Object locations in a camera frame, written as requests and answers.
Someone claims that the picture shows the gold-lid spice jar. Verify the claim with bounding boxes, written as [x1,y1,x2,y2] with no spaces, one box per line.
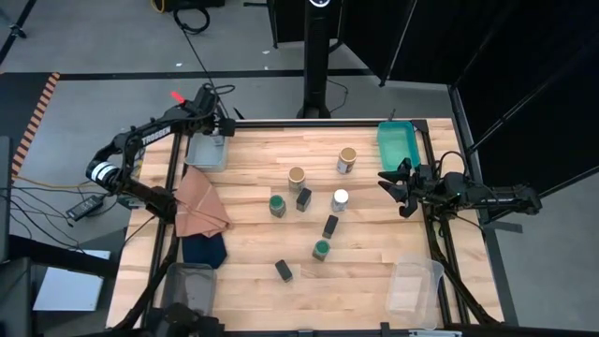
[336,146,358,175]
[287,166,308,194]

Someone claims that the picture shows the black floor cable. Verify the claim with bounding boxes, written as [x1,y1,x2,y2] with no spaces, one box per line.
[171,4,230,118]

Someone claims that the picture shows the black tower stand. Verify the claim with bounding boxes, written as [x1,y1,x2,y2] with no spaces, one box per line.
[296,0,339,120]

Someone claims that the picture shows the black aluminium table frame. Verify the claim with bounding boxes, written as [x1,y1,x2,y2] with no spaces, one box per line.
[111,118,497,337]

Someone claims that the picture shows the navy blue cloth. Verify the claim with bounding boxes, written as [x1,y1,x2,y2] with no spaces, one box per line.
[181,232,229,271]

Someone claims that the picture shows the large black partition panel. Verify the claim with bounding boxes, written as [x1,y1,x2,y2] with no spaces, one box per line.
[448,0,599,221]

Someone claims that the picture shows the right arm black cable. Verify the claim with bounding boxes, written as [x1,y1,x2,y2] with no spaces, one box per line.
[434,149,469,179]

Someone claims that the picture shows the green-lid herb jar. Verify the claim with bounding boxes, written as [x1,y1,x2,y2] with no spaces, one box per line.
[312,239,332,262]
[268,194,287,219]

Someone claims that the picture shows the white board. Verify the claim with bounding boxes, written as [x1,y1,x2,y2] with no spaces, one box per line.
[32,250,112,313]

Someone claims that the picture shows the clear plastic container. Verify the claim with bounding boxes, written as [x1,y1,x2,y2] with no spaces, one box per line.
[384,255,446,331]

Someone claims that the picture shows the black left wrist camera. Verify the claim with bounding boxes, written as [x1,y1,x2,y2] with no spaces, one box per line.
[194,83,219,113]

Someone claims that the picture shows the orange black striped tape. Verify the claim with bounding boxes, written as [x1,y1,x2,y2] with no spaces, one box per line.
[11,71,62,177]

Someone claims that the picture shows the smoky clear plastic bin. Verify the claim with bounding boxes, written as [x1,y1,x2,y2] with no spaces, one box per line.
[158,261,219,324]

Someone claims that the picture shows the green spice tin black lid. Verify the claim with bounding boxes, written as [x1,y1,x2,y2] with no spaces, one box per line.
[295,187,314,213]
[321,214,340,241]
[274,258,295,284]

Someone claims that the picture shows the teal plastic tray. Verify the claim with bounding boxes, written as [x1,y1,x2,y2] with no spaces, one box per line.
[376,120,421,173]

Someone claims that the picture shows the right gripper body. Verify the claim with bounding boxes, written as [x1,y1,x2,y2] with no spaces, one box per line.
[399,163,446,219]

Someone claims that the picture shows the pink cloth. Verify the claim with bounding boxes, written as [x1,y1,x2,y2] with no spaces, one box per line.
[174,165,234,239]

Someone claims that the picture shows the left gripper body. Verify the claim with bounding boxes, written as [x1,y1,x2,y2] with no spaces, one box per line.
[196,106,237,138]

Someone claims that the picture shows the black tripod leg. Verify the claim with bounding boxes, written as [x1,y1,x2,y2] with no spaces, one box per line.
[0,0,38,66]

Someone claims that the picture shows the dark monitor edge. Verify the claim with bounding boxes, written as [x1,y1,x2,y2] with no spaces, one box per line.
[0,135,13,263]

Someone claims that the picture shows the yellow floor cable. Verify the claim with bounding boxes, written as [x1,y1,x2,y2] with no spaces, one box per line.
[12,175,95,191]

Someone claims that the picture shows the black power adapter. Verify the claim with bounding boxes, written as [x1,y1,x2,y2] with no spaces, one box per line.
[65,194,105,222]

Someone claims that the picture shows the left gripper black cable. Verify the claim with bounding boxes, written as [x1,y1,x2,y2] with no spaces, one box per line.
[203,82,237,118]

